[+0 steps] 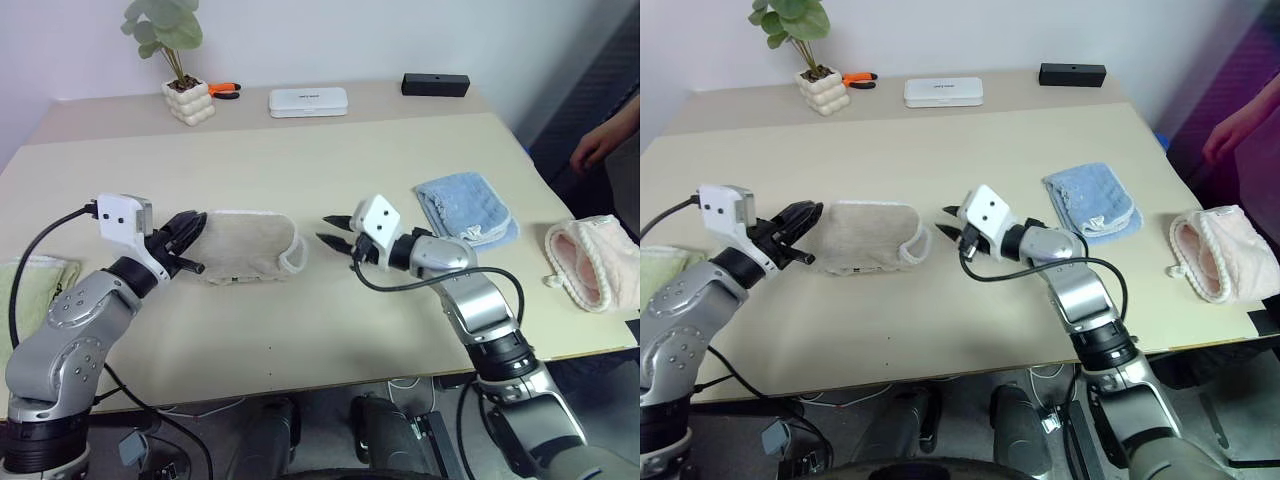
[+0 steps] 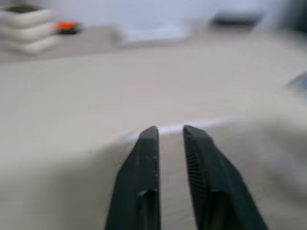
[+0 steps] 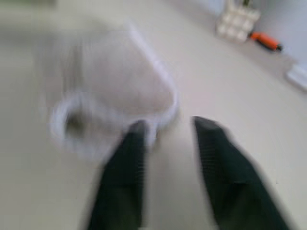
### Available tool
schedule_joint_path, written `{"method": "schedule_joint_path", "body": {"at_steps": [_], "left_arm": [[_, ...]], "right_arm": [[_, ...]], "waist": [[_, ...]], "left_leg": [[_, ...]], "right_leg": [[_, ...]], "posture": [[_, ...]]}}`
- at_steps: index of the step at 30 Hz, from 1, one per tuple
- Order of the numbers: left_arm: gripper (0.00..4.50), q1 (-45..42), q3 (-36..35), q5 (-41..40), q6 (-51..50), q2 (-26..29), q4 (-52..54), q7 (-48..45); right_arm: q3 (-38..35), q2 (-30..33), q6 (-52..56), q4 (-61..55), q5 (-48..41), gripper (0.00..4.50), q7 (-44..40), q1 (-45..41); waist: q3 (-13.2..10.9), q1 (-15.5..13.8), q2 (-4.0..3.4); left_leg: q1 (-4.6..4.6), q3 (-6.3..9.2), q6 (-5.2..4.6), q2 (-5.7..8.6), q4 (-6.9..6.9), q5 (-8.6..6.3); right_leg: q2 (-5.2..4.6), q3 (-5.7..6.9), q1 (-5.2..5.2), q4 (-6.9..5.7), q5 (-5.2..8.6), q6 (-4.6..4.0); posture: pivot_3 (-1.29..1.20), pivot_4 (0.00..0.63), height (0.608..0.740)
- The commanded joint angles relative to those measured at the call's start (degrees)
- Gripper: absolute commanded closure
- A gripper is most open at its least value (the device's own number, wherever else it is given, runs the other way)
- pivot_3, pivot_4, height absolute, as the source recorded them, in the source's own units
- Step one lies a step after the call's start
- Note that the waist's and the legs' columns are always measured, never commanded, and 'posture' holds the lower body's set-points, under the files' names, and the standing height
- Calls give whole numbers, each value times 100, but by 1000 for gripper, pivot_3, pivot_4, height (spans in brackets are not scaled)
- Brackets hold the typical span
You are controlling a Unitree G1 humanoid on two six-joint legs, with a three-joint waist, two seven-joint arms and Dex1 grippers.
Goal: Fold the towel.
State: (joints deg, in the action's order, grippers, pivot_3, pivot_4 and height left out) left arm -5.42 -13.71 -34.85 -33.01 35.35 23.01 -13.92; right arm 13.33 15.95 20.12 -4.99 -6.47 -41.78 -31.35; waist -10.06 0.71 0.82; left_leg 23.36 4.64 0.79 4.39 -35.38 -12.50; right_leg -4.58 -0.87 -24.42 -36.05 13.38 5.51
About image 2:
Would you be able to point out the dark flat object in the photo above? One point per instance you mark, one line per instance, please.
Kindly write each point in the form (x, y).
(236, 16)

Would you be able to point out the orange and black object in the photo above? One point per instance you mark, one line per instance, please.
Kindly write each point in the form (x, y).
(66, 26)

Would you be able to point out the blue grey object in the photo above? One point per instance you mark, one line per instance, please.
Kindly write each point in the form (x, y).
(297, 82)

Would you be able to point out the white ribbed pot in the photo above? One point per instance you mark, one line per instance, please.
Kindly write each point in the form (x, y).
(25, 28)

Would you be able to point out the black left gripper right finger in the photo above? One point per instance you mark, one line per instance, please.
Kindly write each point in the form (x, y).
(216, 182)

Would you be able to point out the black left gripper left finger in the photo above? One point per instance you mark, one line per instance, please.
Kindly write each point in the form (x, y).
(136, 182)

